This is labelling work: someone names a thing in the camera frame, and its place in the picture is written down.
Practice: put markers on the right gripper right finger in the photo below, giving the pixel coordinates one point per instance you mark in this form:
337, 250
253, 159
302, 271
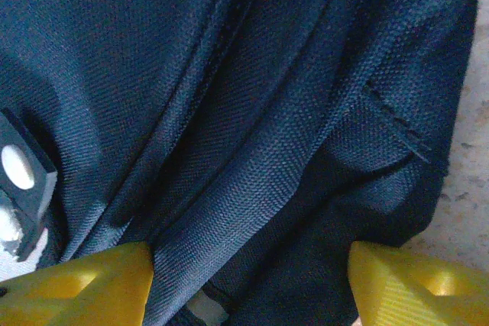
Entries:
412, 295

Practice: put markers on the navy blue backpack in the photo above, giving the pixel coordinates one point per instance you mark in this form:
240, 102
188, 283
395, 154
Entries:
267, 112

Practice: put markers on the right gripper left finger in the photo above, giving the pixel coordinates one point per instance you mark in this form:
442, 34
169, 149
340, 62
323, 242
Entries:
76, 295

